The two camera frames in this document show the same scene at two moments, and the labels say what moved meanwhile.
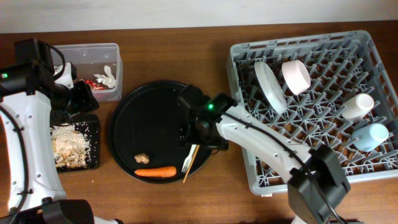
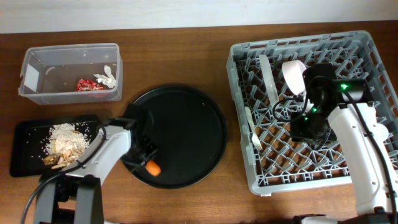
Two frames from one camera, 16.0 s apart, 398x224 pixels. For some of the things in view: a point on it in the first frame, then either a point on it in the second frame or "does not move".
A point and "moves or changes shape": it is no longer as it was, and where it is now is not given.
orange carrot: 163,172 to 153,168
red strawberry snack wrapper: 93,86 does not move
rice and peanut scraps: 69,146 does not move
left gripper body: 63,104 to 135,159
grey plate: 271,87 moves or changes shape
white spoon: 188,159 moves or changes shape
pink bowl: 296,75 does not move
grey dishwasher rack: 330,89 does not move
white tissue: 109,80 does not move
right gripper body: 196,133 to 311,127
